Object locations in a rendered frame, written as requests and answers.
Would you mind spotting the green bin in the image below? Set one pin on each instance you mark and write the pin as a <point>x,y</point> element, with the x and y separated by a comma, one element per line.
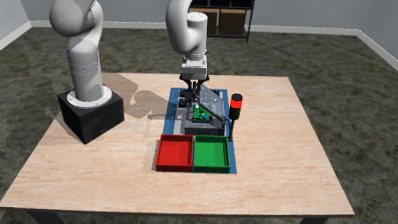
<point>211,154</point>

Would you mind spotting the green circuit board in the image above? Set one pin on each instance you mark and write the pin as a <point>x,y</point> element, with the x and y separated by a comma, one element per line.
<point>200,114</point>

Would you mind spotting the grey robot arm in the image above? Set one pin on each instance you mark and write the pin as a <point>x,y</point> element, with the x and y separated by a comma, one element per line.
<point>82,20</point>

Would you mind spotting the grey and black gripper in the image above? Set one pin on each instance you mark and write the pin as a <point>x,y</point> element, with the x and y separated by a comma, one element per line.
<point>201,77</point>

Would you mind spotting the red bin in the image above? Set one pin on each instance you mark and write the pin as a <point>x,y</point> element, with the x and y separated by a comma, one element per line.
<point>175,153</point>

